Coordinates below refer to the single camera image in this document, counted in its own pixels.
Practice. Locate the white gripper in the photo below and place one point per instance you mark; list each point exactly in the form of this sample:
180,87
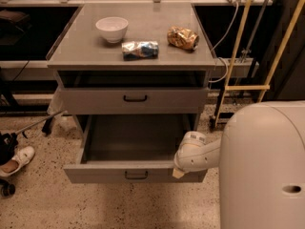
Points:
185,161

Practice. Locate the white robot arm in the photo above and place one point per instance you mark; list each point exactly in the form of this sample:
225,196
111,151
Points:
261,162

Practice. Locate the grey top drawer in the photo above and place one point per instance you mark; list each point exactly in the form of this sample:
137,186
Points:
132,92

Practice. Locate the white ceramic bowl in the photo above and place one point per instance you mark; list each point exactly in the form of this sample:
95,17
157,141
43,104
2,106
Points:
112,29

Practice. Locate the grey metal pole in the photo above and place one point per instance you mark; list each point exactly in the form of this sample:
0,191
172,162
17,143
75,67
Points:
46,127

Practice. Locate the grey wall-mounted box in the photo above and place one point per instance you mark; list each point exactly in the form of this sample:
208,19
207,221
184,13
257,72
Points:
240,69

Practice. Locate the clear plastic bag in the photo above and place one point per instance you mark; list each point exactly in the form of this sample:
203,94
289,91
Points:
65,121

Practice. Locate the grey drawer cabinet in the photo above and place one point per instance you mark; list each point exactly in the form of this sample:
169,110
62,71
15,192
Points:
82,48

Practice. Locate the crushed blue silver can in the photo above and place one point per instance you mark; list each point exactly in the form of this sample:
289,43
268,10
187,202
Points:
140,49

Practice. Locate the black caster wheel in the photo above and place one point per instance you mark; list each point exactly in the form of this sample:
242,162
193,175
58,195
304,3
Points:
6,189

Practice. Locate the white sneaker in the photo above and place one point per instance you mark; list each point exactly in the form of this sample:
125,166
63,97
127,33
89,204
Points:
20,159

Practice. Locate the crushed gold can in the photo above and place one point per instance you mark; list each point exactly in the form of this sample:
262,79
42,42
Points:
183,38

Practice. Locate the grey drawer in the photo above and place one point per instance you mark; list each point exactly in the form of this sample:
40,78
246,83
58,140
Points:
132,92
131,148

